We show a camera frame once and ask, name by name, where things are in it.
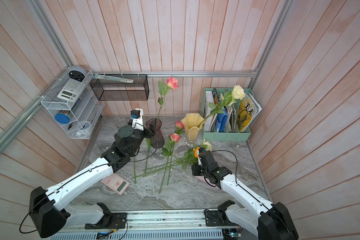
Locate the pink rose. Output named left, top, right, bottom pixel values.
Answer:
left=157, top=77, right=179, bottom=118
left=159, top=133, right=181, bottom=194
left=175, top=121, right=185, bottom=135

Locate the orange rose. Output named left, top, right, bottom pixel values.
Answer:
left=133, top=157, right=137, bottom=184
left=193, top=147, right=200, bottom=158

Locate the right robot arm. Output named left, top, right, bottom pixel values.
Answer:
left=192, top=148, right=299, bottom=240

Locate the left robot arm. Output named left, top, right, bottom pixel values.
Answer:
left=26, top=123, right=156, bottom=238

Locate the pink case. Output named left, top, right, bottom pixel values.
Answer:
left=195, top=176, right=206, bottom=182

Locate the clear glass cylinder vase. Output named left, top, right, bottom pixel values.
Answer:
left=116, top=119, right=129, bottom=129

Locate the purple ribbed glass vase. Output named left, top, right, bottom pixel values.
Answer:
left=146, top=118, right=165, bottom=149

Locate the pink calculator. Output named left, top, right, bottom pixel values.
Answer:
left=101, top=174, right=130, bottom=196

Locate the yellow ruffled vase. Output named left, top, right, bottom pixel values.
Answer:
left=181, top=113, right=204, bottom=146

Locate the blue folder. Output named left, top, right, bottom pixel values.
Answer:
left=215, top=107, right=228, bottom=133

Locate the green file organizer box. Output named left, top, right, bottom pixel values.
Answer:
left=200, top=88, right=251, bottom=142

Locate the white strip on basket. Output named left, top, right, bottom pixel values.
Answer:
left=94, top=74, right=134, bottom=84

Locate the blue lid jar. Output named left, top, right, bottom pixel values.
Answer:
left=54, top=111, right=71, bottom=125

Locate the white book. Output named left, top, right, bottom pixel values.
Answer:
left=204, top=91, right=215, bottom=132

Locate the yellow magazine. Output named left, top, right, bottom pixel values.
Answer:
left=236, top=92, right=262, bottom=133

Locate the white calculator on shelf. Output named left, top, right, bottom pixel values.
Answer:
left=57, top=79, right=85, bottom=103

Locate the round black white device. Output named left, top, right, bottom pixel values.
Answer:
left=69, top=66, right=87, bottom=82

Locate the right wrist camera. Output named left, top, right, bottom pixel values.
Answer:
left=195, top=151, right=202, bottom=166

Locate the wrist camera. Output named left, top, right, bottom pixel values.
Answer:
left=129, top=109, right=144, bottom=131
left=195, top=151, right=202, bottom=166

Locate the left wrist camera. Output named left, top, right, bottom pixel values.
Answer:
left=129, top=109, right=144, bottom=131

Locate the black wire basket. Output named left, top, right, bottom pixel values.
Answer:
left=90, top=74, right=150, bottom=101

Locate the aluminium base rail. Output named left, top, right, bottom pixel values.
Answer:
left=38, top=206, right=289, bottom=240

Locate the white wire mesh shelf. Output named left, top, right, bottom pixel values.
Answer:
left=41, top=69, right=105, bottom=140

